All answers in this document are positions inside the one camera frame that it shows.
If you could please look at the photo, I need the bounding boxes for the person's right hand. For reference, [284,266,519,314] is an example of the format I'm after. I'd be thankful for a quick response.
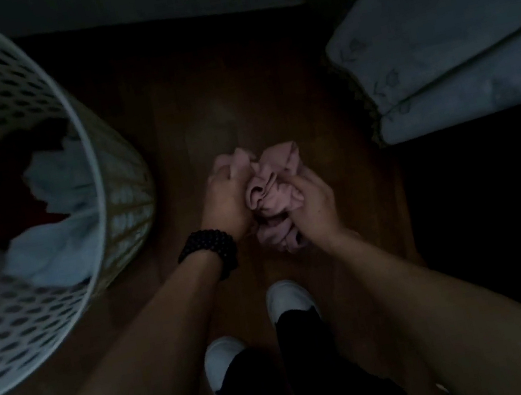
[279,161,349,250]

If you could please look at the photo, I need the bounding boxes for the person's left hand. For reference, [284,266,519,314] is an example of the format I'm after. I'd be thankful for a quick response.
[191,158,264,248]

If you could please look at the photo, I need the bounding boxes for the pink garment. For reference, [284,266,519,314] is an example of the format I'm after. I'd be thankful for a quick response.
[211,137,318,264]

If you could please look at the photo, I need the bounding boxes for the person's right forearm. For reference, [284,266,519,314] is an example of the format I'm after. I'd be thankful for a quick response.
[317,198,521,395]

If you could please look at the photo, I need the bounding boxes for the person's left forearm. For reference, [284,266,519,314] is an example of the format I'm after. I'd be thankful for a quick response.
[0,248,246,395]

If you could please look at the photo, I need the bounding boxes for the white right shoe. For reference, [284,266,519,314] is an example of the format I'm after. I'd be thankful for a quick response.
[262,275,323,329]

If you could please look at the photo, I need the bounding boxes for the white shoe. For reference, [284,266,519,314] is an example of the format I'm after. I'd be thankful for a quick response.
[199,333,254,395]
[262,275,323,329]

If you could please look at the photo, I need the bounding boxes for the light blue cloth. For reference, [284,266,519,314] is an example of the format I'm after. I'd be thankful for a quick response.
[0,133,114,298]

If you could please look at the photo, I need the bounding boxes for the white left shoe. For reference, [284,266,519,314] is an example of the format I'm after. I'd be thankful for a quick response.
[199,333,254,395]

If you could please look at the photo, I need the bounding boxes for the black trousers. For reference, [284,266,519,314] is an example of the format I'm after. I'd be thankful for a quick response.
[179,290,419,395]

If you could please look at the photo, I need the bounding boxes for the pale floral bed sheet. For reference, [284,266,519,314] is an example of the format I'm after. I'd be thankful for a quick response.
[315,0,521,155]

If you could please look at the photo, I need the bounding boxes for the white perforated laundry basket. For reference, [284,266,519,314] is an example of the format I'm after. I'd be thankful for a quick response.
[0,0,188,395]

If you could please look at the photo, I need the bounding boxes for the dark red cloth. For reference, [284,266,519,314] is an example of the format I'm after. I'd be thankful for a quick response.
[0,114,92,251]

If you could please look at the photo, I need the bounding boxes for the black beaded bracelet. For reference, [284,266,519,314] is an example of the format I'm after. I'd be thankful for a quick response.
[173,224,243,288]

